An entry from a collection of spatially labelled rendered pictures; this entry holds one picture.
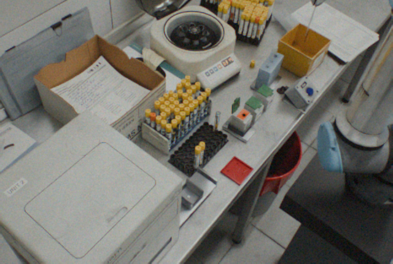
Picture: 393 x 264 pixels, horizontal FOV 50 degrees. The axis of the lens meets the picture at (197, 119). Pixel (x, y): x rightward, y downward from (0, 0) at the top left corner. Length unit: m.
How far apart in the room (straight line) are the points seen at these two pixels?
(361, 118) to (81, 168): 0.57
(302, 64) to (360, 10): 0.51
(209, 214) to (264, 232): 1.00
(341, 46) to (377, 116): 0.76
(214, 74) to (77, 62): 0.43
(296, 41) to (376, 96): 0.75
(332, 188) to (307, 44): 0.60
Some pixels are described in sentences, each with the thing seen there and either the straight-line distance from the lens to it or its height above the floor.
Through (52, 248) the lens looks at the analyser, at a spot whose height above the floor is 1.17.
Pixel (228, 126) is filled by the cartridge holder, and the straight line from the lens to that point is 1.27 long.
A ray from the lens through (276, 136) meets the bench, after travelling 1.31.
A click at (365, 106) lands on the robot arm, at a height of 1.27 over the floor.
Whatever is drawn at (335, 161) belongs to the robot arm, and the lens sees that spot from 0.98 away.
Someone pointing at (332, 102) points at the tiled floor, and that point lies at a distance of 2.71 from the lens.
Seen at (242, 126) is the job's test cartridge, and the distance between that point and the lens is 1.24.
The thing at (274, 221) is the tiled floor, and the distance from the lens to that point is 2.16.
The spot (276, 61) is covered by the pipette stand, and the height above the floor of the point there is 0.98.
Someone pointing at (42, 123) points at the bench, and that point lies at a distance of 1.34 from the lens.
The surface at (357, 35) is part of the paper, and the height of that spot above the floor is 0.89.
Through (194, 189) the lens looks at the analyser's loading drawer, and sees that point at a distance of 1.11.
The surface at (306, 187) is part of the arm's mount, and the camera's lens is 1.15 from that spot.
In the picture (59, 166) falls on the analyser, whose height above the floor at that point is 1.17.
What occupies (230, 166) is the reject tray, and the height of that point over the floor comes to 0.88.
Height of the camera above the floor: 1.89
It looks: 51 degrees down
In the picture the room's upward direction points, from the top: 6 degrees clockwise
